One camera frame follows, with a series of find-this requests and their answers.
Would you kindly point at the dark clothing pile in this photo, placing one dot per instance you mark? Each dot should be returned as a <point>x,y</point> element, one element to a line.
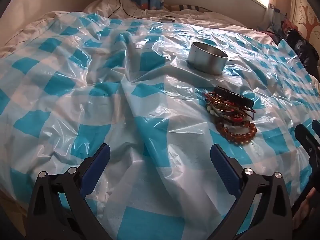
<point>298,45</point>

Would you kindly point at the striped pillow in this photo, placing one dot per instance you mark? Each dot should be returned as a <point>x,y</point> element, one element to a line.
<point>186,7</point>

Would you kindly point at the round metal tin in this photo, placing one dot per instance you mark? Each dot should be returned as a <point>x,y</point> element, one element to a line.
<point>207,58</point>

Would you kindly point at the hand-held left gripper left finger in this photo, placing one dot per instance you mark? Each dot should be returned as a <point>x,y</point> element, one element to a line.
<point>98,160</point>

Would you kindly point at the blue checked plastic sheet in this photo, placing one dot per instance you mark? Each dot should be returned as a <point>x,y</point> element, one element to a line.
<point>105,100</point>

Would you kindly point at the black hair comb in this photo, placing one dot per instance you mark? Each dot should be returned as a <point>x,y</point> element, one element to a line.
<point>232,95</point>

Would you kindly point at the tree wall sticker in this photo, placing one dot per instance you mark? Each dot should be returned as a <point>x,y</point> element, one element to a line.
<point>307,15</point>

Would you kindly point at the person's right hand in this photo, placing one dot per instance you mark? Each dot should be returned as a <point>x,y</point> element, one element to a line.
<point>307,208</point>

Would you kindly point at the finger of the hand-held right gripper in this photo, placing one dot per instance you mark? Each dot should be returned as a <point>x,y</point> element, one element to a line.
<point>306,136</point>

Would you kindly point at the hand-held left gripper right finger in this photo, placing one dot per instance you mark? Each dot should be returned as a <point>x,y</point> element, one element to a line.
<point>222,162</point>

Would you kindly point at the round metal tin lid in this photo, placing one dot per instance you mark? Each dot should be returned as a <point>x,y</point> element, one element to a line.
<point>166,20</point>

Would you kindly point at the white duvet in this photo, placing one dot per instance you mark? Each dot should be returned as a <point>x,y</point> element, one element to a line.
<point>217,22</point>

